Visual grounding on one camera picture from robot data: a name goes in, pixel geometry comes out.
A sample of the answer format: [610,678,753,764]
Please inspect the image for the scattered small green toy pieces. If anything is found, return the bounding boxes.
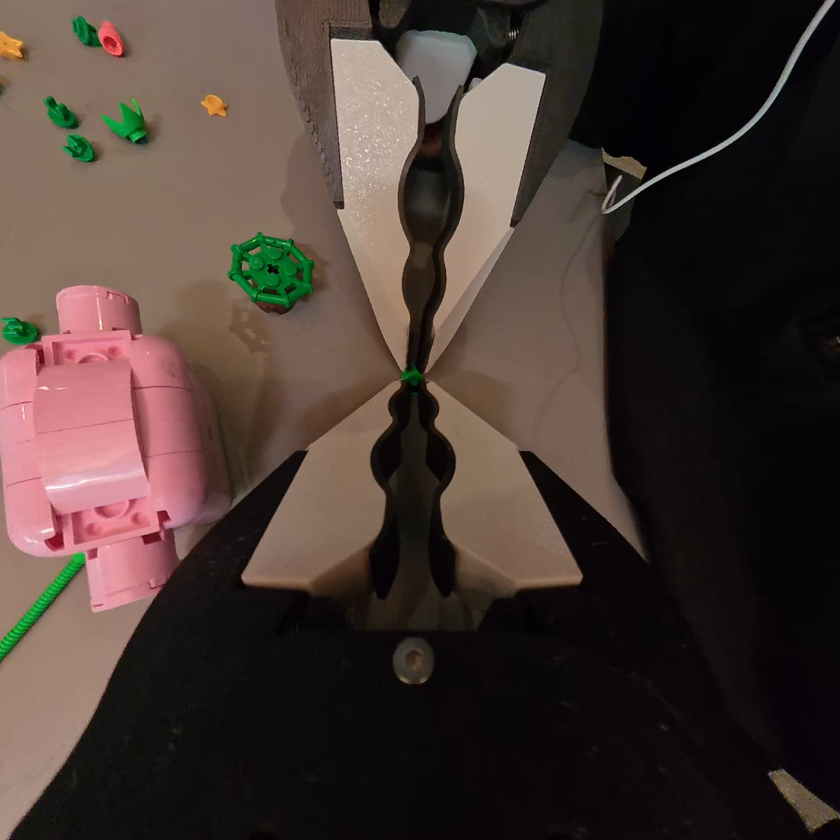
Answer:
[0,14,151,346]

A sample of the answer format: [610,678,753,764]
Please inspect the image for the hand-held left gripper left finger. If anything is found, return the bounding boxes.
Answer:
[241,382,411,631]

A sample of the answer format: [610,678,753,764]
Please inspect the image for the green toy web dish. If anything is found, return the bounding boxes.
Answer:
[227,233,316,315]

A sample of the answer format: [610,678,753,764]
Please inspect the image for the person's black jacket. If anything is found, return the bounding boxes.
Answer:
[571,0,840,840]

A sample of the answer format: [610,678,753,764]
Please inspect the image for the pink toy brick pot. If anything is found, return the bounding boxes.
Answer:
[0,285,231,614]

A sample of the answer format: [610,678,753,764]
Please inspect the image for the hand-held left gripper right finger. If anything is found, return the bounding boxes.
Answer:
[418,382,584,631]

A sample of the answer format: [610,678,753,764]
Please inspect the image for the white cable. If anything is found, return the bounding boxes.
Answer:
[600,0,837,214]

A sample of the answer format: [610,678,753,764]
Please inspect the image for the green toy vine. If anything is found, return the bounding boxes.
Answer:
[0,553,88,664]

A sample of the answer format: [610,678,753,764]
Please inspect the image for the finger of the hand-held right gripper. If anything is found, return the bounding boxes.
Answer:
[427,63,550,378]
[330,38,427,375]

